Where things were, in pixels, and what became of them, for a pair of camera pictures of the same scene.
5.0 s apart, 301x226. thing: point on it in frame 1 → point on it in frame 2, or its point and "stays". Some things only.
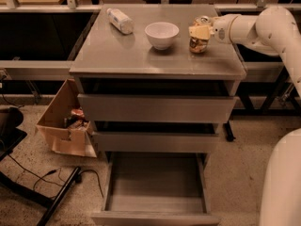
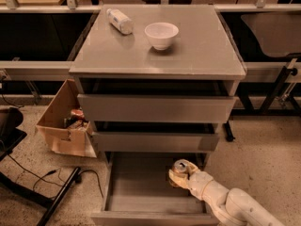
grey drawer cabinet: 153,78 stays
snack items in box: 76,120 stays
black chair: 10,136 stays
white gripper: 222,29 → 198,182
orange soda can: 199,45 → 180,166
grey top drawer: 157,108 stays
